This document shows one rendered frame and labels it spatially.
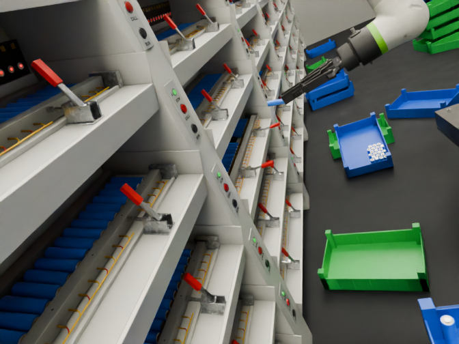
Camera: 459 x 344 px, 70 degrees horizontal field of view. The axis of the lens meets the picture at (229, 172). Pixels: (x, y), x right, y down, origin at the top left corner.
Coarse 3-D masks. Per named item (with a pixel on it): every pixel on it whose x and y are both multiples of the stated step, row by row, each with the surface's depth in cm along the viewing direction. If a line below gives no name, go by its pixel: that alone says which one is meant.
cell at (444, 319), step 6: (444, 318) 48; (450, 318) 48; (444, 324) 47; (450, 324) 47; (444, 330) 48; (450, 330) 47; (456, 330) 48; (444, 336) 50; (450, 336) 48; (456, 336) 48; (450, 342) 49; (456, 342) 48
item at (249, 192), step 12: (252, 108) 127; (264, 108) 126; (264, 120) 127; (252, 144) 110; (264, 144) 109; (252, 156) 103; (264, 156) 106; (240, 180) 92; (252, 180) 91; (240, 192) 86; (252, 192) 86; (252, 204) 82; (252, 216) 81
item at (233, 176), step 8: (256, 120) 125; (248, 128) 116; (248, 136) 111; (248, 144) 109; (240, 152) 101; (240, 160) 97; (248, 160) 99; (232, 168) 93; (240, 168) 96; (232, 176) 90
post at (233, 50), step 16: (160, 0) 113; (176, 0) 112; (192, 0) 111; (208, 0) 110; (176, 16) 115; (240, 32) 121; (224, 48) 118; (240, 48) 117; (256, 80) 123; (256, 96) 125; (272, 112) 132; (272, 128) 130; (272, 144) 134; (288, 160) 137; (288, 176) 140; (304, 192) 146; (304, 208) 148
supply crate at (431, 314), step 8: (424, 304) 50; (432, 304) 49; (424, 312) 49; (432, 312) 49; (440, 312) 51; (448, 312) 51; (456, 312) 50; (424, 320) 50; (432, 320) 50; (456, 320) 51; (432, 328) 51; (440, 328) 50; (432, 336) 52; (440, 336) 51
